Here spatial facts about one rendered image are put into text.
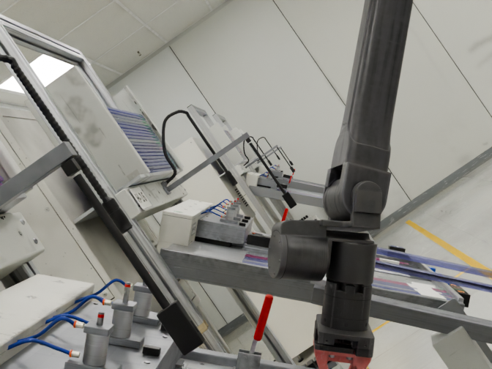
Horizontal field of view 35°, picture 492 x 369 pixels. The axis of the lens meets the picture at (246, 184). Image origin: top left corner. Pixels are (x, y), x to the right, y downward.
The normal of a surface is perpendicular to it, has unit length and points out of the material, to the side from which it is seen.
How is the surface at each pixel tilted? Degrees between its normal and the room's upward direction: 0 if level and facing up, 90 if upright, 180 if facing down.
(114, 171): 90
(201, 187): 90
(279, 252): 52
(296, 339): 90
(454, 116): 90
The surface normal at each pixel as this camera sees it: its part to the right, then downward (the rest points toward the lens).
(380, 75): 0.21, -0.13
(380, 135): 0.34, -0.28
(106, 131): -0.07, 0.04
